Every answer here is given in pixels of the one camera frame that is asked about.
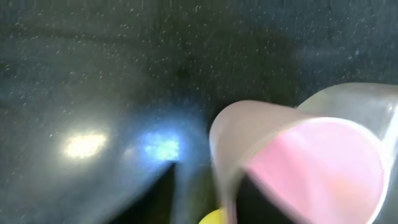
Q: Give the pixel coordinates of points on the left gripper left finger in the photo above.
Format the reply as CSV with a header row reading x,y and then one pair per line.
x,y
155,199

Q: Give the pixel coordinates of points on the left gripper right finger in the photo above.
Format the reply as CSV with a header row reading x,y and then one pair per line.
x,y
255,205

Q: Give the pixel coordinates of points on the yellow cup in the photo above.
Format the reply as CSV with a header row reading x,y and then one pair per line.
x,y
214,217

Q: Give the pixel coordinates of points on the pink cup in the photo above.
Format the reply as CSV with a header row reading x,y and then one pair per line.
x,y
317,168

